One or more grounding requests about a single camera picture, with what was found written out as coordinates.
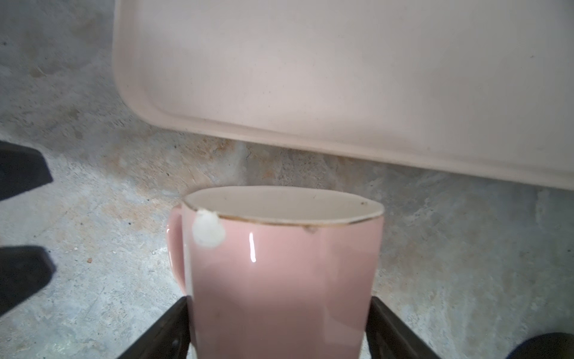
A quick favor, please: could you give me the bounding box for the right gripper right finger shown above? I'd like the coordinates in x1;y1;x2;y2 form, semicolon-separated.
366;296;439;359

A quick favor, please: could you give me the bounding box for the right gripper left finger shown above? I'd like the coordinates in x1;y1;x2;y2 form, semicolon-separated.
118;296;191;359

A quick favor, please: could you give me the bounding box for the pink mug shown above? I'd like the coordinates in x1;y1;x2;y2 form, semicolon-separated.
166;185;384;358

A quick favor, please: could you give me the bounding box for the pink plastic tray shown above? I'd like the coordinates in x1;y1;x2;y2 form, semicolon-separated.
112;1;573;189

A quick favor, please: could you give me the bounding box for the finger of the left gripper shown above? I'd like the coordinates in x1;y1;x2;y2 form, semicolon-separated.
0;141;53;200
1;245;56;316

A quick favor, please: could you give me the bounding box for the black mug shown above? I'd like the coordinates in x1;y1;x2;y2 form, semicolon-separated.
507;332;574;359

